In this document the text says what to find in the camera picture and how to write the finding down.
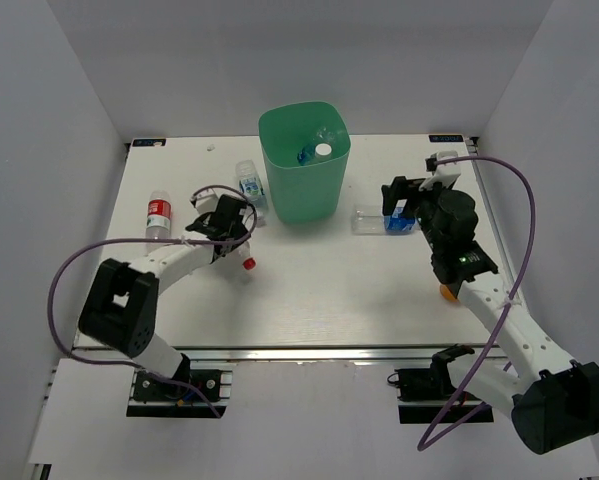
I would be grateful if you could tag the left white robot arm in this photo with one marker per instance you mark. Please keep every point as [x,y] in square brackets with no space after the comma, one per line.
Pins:
[121,307]

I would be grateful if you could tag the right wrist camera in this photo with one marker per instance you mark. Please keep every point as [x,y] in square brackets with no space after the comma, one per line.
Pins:
[443,169]

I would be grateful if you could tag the bottle red label upright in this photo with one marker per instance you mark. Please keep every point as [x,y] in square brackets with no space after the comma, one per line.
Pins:
[159,215]

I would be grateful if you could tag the orange juice bottle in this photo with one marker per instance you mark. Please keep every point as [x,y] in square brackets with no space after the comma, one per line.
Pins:
[447,294]

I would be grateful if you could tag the bottle green blue label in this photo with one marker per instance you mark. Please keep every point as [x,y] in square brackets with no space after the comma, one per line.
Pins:
[250,184]

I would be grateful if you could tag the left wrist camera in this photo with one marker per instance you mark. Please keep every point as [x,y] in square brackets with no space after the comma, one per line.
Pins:
[205,201]

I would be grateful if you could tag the crushed bottle red label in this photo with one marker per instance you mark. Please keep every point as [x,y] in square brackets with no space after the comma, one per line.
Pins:
[239,259]

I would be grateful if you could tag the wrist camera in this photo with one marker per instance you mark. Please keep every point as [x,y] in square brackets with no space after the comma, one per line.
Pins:
[205,201]
[443,169]

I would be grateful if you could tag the crushed bottle blue label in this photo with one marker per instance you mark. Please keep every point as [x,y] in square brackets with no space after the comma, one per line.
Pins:
[306,156]

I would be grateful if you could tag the green plastic bin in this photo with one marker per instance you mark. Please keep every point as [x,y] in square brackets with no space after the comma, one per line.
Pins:
[302,194]

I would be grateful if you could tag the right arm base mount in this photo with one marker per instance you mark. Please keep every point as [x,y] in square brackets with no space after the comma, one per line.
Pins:
[422,392]

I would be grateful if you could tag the clear bottle blue label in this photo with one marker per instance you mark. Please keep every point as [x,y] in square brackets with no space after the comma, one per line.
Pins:
[369,220]

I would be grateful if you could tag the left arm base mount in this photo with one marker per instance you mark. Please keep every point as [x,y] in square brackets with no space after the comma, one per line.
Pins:
[202,392]

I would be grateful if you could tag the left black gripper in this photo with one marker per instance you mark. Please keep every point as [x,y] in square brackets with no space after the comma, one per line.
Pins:
[241,232]

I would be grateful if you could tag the aluminium frame rail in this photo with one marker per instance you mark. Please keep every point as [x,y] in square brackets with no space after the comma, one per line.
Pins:
[322,353]

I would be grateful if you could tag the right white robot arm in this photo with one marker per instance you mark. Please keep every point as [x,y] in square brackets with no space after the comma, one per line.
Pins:
[551,399]

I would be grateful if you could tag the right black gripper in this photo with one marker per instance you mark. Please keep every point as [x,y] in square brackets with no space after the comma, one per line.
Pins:
[401,188]

